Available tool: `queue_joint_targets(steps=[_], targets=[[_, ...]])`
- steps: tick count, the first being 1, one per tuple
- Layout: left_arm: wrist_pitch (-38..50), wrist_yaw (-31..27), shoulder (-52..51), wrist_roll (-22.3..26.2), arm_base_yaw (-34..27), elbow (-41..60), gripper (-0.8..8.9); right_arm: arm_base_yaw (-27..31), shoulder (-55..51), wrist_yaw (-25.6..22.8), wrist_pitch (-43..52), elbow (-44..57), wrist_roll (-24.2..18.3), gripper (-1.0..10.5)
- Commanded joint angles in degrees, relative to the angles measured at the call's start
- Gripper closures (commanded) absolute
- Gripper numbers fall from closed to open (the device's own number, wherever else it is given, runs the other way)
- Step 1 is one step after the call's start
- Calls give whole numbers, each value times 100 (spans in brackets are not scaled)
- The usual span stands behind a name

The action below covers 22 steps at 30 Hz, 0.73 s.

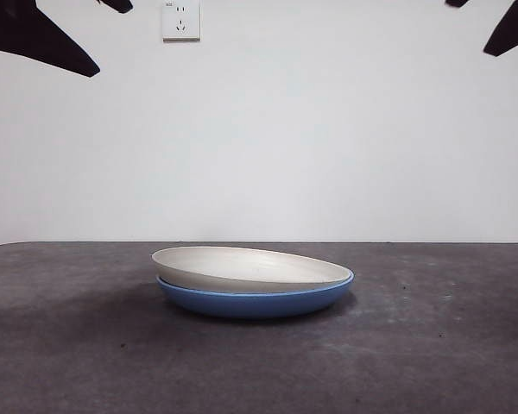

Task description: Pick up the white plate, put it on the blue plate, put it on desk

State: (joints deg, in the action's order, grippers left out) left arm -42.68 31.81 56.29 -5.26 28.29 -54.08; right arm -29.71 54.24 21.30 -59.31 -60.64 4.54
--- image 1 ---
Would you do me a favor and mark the white round plate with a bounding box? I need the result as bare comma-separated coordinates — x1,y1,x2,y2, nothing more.
150,246,353,295

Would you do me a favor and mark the blue round plate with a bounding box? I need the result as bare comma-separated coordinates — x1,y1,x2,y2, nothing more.
155,271,356,320

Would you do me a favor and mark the white wall socket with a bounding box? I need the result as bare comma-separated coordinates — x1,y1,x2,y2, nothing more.
162,0,201,43

